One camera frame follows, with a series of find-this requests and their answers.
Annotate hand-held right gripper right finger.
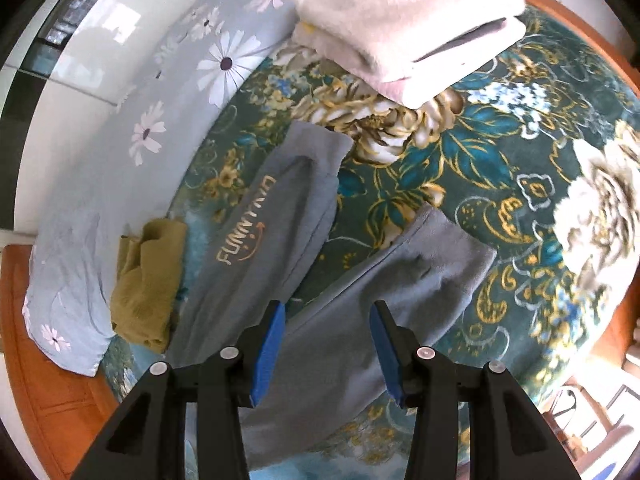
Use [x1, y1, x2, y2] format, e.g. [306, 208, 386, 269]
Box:
[369, 300, 576, 480]

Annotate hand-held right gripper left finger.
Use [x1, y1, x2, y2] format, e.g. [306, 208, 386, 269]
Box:
[70, 300, 287, 480]

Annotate grey pants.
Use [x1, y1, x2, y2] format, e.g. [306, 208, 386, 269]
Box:
[170, 120, 498, 466]

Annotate olive green cloth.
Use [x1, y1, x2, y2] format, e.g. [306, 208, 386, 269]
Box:
[110, 217, 190, 353]

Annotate wooden chair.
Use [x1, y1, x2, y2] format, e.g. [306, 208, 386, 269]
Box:
[547, 382, 640, 461]

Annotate teal floral blanket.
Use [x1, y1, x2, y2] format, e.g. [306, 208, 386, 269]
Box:
[100, 5, 640, 480]

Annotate light blue floral quilt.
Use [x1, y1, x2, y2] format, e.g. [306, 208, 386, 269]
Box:
[22, 0, 346, 378]

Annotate white fluffy folded garment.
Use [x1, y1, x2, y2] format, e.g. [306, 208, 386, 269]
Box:
[291, 0, 528, 110]

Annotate white glossy wardrobe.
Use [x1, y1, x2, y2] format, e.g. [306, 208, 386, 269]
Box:
[0, 0, 241, 231]

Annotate wooden bed frame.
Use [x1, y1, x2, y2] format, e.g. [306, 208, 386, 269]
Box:
[0, 0, 640, 480]

